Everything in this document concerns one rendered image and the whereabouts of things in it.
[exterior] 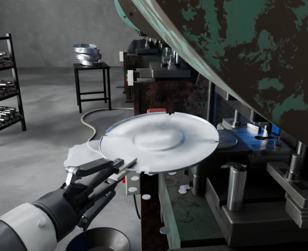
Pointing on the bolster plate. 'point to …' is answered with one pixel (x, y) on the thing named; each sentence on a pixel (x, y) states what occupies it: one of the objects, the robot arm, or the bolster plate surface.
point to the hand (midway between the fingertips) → (122, 167)
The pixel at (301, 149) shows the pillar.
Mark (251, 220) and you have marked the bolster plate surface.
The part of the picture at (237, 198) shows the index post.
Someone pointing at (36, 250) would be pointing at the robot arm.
